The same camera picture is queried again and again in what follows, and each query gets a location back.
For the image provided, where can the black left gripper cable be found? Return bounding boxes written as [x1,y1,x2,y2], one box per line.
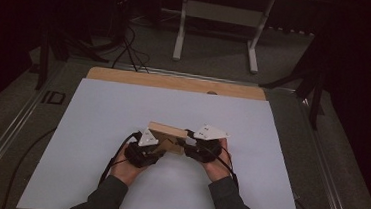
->
[98,128,143,191]

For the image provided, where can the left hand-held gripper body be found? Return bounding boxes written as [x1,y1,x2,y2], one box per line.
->
[122,126,169,171]

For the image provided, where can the black floor cables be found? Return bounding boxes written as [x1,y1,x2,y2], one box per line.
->
[110,24,154,75]

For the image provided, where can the black metal stand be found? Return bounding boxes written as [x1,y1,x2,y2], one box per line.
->
[34,22,112,96]
[256,23,333,131]

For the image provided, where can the wooden picture frame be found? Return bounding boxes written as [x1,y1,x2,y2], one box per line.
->
[145,121,190,157]

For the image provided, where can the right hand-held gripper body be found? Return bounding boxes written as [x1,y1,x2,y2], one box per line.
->
[182,122,232,166]

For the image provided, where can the white board sheet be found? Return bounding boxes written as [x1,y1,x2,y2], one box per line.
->
[16,73,313,209]

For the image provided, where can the metal floor rail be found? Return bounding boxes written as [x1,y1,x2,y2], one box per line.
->
[120,62,298,93]
[293,96,366,209]
[0,79,60,202]

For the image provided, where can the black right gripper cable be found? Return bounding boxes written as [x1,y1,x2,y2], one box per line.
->
[215,146,243,192]

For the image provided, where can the person's left hand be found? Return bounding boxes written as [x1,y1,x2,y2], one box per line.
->
[109,142,151,188]

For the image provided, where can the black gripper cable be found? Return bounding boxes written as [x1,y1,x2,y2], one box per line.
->
[98,128,143,191]
[215,146,243,192]

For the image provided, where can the person's right hand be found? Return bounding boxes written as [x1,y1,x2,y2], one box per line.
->
[201,136,236,184]

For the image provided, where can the white metal table frame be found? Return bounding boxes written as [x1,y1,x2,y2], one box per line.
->
[171,0,277,76]

